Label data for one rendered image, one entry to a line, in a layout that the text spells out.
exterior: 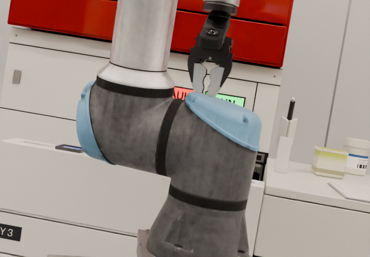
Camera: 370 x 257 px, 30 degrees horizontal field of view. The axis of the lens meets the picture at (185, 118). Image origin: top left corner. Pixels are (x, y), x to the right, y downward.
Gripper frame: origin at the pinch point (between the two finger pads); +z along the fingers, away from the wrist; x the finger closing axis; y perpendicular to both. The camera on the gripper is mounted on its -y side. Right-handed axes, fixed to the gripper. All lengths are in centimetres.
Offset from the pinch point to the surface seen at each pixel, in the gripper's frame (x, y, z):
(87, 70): 41, 59, -2
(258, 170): -13, 57, 18
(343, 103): -49, 207, -6
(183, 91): 12, 58, -1
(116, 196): 14.0, -3.9, 21.7
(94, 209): 17.9, -3.9, 25.1
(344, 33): -44, 207, -40
